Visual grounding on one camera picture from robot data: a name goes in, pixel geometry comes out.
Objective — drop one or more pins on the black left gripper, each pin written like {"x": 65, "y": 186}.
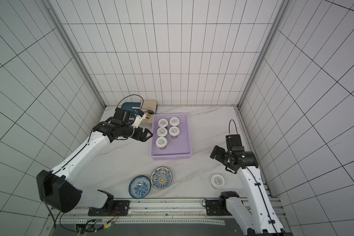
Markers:
{"x": 144, "y": 138}

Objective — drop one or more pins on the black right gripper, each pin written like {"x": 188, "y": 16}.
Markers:
{"x": 222, "y": 156}

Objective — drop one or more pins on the green yogurt cup white lid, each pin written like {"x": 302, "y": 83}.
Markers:
{"x": 163, "y": 123}

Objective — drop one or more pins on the purple perforated plastic basket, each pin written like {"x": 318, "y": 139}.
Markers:
{"x": 179, "y": 148}

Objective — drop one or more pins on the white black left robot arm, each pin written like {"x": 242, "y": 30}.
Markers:
{"x": 57, "y": 188}

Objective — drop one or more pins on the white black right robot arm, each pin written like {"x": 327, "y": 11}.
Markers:
{"x": 261, "y": 219}

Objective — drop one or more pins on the beige folded cloth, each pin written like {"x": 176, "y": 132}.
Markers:
{"x": 149, "y": 108}

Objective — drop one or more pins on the dark teal plastic tray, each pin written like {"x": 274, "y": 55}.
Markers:
{"x": 133, "y": 108}

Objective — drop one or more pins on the yellow blue patterned plate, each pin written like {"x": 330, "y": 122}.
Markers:
{"x": 161, "y": 178}

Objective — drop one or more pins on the blue patterned bowl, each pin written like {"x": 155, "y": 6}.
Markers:
{"x": 139, "y": 187}

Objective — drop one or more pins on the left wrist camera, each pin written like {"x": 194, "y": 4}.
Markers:
{"x": 140, "y": 116}

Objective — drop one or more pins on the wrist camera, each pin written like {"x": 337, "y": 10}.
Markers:
{"x": 234, "y": 143}
{"x": 140, "y": 116}

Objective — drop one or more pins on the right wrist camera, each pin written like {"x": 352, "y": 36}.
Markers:
{"x": 234, "y": 143}

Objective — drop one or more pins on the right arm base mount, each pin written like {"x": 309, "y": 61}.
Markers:
{"x": 213, "y": 208}

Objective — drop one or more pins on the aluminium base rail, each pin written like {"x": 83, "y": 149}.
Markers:
{"x": 150, "y": 211}

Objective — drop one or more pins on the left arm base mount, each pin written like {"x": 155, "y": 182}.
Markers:
{"x": 119, "y": 208}

